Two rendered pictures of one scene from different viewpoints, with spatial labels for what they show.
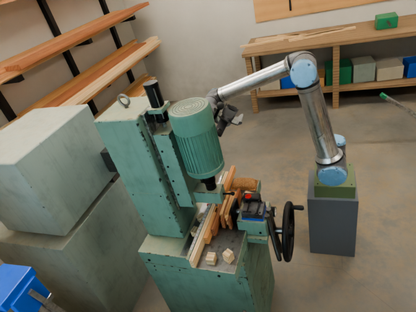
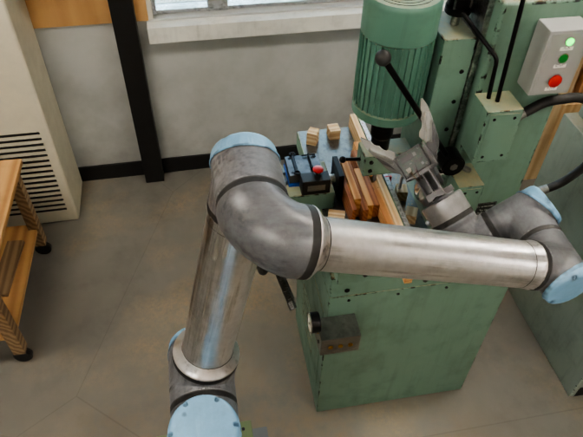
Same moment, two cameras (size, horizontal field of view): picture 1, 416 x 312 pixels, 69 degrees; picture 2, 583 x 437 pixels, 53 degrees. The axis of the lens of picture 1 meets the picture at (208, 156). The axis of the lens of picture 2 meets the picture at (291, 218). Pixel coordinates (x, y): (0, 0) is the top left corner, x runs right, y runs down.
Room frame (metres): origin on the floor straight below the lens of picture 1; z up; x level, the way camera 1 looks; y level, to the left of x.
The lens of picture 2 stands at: (1.97, -0.93, 2.06)
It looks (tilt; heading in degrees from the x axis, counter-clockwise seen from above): 46 degrees down; 142
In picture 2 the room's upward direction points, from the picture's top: 2 degrees clockwise
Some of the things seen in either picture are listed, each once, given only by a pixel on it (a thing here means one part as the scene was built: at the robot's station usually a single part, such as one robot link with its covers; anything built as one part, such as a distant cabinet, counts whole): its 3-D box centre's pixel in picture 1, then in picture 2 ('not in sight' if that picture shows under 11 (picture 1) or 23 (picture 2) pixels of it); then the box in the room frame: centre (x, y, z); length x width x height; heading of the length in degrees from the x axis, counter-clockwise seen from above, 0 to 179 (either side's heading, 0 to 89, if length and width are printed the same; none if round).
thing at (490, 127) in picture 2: not in sight; (490, 127); (1.36, 0.15, 1.22); 0.09 x 0.08 x 0.15; 63
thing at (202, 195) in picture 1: (209, 194); (383, 159); (1.14, 0.04, 1.03); 0.14 x 0.07 x 0.09; 63
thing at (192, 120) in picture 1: (197, 138); (394, 55); (1.13, 0.02, 1.35); 0.18 x 0.18 x 0.31
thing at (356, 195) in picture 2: (231, 207); (349, 188); (1.10, -0.05, 0.94); 0.16 x 0.02 x 0.07; 153
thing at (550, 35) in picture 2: not in sight; (553, 56); (1.40, 0.25, 1.40); 0.10 x 0.06 x 0.16; 63
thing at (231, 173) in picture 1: (221, 200); (379, 205); (1.19, -0.01, 0.92); 0.54 x 0.02 x 0.04; 153
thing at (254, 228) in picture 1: (254, 217); (305, 190); (1.02, -0.14, 0.91); 0.15 x 0.14 x 0.09; 153
